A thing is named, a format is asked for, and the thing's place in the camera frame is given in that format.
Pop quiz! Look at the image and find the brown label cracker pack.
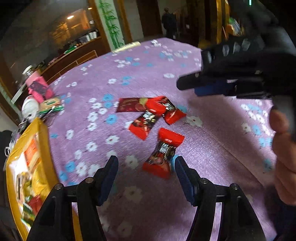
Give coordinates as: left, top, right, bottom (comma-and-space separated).
15, 172, 32, 204

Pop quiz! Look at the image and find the dark maroon chocolate packet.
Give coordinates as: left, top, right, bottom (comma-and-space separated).
116, 97, 149, 113

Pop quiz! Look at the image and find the purple floral tablecloth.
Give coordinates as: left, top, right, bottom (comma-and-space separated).
49, 39, 276, 240

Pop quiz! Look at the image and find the pink sleeved glass bottle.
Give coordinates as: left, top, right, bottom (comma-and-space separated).
22, 65, 54, 103

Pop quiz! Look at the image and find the yellow sandwich cracker pack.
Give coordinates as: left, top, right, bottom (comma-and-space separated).
32, 163, 51, 201

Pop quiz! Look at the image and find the small red candy packet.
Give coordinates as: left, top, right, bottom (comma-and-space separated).
28, 195, 43, 216

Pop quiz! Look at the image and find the green biscuit packet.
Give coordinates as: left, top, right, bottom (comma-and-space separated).
39, 97, 64, 115

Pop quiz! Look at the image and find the red black candy lower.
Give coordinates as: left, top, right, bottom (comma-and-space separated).
142, 128, 185, 179

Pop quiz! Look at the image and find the white round container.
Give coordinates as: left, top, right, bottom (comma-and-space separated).
22, 95, 39, 123

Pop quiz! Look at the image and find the yellow white cardboard box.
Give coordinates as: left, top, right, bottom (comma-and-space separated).
4, 118, 77, 240

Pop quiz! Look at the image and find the cream tube on table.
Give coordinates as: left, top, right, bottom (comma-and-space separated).
112, 41, 141, 53

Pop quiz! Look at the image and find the orange soda cracker pack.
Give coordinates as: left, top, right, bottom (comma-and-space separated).
23, 135, 41, 173

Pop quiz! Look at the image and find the green pea snack packet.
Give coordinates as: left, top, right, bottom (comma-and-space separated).
21, 203, 36, 227

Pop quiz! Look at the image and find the red black candy packet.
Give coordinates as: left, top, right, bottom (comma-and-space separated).
128, 110, 161, 141

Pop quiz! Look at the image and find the person right hand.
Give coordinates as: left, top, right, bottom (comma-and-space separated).
269, 107, 295, 206

